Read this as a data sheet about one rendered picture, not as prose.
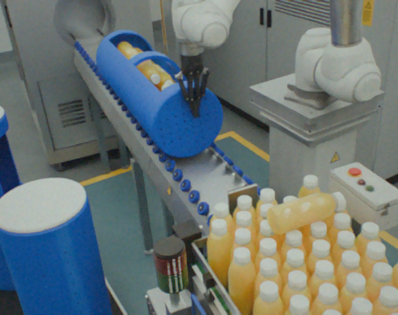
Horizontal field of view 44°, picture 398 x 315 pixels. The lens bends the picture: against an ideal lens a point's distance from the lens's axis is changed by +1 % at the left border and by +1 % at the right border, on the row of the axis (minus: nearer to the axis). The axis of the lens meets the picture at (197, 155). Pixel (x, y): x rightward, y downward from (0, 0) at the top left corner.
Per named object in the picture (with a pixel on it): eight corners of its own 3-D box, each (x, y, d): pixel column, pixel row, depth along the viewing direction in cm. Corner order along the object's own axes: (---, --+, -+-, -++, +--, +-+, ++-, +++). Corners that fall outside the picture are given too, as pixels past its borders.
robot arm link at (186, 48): (207, 37, 161) (209, 54, 164) (196, 30, 168) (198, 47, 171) (182, 42, 158) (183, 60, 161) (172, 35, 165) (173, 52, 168)
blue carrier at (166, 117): (154, 75, 262) (144, 23, 247) (227, 144, 192) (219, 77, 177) (103, 90, 254) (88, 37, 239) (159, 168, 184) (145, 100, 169)
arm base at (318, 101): (301, 83, 211) (302, 70, 208) (347, 96, 196) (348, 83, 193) (274, 96, 201) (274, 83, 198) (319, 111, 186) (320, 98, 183)
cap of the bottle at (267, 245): (277, 244, 121) (277, 239, 120) (275, 255, 118) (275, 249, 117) (261, 242, 122) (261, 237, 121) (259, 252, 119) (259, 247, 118)
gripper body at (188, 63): (183, 58, 161) (185, 84, 166) (207, 53, 164) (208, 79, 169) (175, 52, 167) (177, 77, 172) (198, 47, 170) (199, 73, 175)
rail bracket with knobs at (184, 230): (200, 243, 152) (198, 216, 146) (210, 257, 146) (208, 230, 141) (170, 253, 148) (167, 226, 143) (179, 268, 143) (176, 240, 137)
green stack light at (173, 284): (181, 268, 105) (179, 250, 103) (193, 287, 100) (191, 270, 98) (153, 277, 103) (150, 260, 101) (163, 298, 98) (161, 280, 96)
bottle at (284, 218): (284, 233, 117) (347, 212, 123) (274, 205, 118) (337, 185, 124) (272, 236, 124) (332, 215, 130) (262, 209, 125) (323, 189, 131)
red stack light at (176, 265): (179, 250, 103) (178, 235, 101) (191, 269, 98) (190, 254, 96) (150, 260, 101) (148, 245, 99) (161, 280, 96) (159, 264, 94)
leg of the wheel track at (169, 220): (174, 240, 292) (164, 148, 261) (178, 245, 287) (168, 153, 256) (165, 243, 290) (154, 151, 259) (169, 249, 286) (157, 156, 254)
